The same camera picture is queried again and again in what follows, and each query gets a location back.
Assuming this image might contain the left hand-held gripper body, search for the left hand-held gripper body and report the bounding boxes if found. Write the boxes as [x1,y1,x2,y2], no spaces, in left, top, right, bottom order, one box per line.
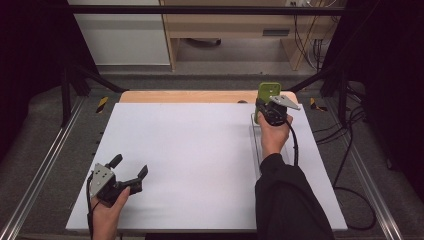
[89,163,144,208]

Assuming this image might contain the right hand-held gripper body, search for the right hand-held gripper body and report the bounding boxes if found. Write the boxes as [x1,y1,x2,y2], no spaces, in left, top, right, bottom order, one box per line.
[264,94,301,127]

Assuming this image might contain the clear plastic container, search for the clear plastic container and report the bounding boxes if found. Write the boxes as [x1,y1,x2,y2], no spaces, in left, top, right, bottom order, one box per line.
[249,112,292,179]

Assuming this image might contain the person's right hand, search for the person's right hand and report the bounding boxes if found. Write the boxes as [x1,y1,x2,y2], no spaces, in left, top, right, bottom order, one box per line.
[257,113,295,161]

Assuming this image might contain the person's left hand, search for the person's left hand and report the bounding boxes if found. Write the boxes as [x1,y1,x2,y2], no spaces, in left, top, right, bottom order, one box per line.
[91,186,131,240]

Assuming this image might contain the yellow black tape strip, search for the yellow black tape strip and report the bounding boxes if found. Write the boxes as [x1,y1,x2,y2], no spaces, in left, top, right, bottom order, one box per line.
[95,96,110,115]
[309,97,328,113]

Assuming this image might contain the grey desk label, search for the grey desk label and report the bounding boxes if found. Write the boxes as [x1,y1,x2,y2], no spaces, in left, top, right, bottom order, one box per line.
[262,28,291,37]

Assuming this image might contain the light wooden desk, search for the light wooden desk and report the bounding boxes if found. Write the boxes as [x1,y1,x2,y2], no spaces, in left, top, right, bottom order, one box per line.
[159,0,338,72]

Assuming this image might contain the white cabinet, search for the white cabinet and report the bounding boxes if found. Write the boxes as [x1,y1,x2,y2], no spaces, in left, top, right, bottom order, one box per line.
[66,0,172,66]

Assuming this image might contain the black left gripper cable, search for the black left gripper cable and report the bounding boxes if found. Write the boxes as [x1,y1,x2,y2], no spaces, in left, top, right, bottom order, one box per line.
[85,172,102,240]

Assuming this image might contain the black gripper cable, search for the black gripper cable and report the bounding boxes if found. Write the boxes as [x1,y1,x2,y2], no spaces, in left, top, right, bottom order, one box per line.
[85,172,102,240]
[284,119,377,232]

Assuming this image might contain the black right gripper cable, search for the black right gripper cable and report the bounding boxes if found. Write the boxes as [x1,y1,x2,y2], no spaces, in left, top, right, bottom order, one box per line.
[284,119,377,232]

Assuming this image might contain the metal floor rail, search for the metal floor rail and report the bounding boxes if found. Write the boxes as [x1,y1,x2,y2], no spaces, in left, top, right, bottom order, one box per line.
[0,97,86,240]
[323,98,405,240]

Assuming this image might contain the black frame leg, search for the black frame leg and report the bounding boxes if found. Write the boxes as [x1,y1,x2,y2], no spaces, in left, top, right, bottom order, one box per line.
[282,61,350,128]
[60,63,129,128]

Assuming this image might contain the hanging cables behind desk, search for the hanging cables behind desk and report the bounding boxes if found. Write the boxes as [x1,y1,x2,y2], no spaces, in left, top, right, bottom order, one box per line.
[292,0,336,72]

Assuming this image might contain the black floor cables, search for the black floor cables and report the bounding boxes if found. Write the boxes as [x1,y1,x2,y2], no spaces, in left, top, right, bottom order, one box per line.
[313,79,368,189]

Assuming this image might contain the black horizontal frame bar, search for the black horizontal frame bar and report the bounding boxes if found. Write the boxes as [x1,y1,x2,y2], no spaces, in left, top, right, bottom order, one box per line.
[66,4,349,16]

